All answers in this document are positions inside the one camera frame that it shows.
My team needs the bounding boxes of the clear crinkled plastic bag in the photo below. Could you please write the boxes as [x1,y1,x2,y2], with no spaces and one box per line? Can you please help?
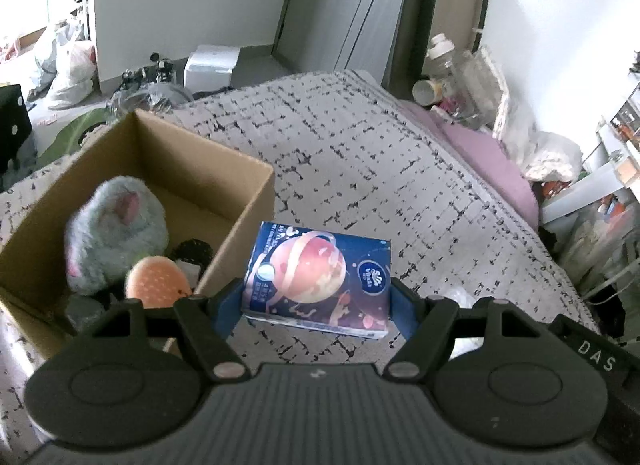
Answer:
[469,46,523,142]

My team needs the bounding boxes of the clear plastic bottle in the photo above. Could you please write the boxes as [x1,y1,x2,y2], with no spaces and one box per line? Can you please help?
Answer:
[424,34,484,117]

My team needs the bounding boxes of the orange burger plush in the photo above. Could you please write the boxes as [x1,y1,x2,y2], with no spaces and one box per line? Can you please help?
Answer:
[123,255,194,307]

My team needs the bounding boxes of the white desk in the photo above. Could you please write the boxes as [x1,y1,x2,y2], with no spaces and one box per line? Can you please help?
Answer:
[539,89,640,227]

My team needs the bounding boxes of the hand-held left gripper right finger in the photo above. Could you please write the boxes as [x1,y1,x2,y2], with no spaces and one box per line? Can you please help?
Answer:
[383,278,552,387]

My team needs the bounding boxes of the dark grey plastic bag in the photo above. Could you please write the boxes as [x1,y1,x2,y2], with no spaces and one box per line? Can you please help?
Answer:
[106,82,194,122]

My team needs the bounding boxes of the black fuzzy toy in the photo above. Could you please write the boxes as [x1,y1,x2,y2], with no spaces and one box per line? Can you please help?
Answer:
[168,238,215,272]

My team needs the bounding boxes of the white plastic bag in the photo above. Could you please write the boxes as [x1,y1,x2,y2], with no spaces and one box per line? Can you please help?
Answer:
[519,129,584,182]

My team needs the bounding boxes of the white square box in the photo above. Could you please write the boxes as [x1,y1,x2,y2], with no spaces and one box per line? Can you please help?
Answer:
[183,44,242,94]

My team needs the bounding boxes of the grey-blue plush toy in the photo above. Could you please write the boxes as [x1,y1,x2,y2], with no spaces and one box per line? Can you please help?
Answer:
[63,174,170,297]

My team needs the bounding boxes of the dark grey soft item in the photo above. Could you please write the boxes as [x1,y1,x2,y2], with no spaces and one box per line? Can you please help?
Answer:
[62,292,109,334]

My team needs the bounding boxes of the white shopping bags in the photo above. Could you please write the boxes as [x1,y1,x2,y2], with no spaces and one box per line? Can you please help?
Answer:
[29,22,99,109]

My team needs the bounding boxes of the pink pillow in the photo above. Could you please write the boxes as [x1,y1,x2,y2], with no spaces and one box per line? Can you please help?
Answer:
[399,99,542,224]

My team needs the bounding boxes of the blue tissue pack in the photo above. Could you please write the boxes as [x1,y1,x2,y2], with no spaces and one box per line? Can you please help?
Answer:
[240,220,392,339]

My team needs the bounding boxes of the black polka dot cloth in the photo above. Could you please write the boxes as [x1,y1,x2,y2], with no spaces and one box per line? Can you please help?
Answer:
[0,84,34,182]

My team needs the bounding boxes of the cardboard box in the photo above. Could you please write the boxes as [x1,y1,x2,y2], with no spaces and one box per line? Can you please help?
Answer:
[0,108,277,362]

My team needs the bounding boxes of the green cloth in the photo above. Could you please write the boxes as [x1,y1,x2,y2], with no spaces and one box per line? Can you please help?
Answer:
[37,107,119,167]

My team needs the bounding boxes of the crumpled white plastic wrap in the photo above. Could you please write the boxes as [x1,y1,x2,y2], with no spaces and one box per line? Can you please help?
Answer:
[440,284,487,312]

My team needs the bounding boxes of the small white cup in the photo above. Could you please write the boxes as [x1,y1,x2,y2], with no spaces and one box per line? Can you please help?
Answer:
[412,78,444,106]

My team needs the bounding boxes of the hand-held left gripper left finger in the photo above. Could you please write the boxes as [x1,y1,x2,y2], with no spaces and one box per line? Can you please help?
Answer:
[84,278,252,387]

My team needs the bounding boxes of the grey sliding door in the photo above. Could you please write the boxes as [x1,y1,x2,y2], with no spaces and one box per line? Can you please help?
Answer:
[272,0,417,92]

